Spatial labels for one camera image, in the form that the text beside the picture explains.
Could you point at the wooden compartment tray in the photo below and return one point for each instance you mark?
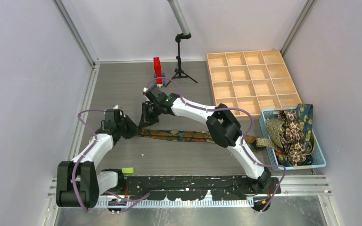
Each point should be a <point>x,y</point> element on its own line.
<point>251,80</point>

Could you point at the blue orange green tie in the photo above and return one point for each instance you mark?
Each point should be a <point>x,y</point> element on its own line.
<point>177,135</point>

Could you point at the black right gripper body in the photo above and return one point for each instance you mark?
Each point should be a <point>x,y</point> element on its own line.
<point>156,107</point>

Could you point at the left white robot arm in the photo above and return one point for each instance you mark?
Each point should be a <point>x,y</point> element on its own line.
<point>78,183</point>

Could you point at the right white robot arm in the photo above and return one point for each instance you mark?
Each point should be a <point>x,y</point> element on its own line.
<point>222,125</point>

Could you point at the light blue plastic basket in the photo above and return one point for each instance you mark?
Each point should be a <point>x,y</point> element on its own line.
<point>316,156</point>

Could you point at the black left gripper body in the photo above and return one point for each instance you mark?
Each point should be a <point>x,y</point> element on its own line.
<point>120,126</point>

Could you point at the red toy block truck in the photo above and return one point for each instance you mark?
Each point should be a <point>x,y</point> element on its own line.
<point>158,73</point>

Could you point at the black tripod stand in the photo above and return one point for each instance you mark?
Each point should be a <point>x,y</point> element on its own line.
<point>179,72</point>

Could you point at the brown floral black tie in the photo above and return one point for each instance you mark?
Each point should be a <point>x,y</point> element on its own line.
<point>293,141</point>

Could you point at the lime green block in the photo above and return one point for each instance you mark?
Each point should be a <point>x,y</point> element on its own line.
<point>128,170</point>

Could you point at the blue tie yellow leaves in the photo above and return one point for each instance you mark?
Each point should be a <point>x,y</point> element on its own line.
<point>304,113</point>

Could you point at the aluminium front rail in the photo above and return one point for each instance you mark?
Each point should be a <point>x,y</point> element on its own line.
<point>290,185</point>

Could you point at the grey pole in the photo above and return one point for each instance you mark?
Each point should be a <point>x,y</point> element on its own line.
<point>177,11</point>

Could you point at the green vine pattern tie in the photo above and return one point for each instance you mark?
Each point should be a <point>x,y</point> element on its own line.
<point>274,128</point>

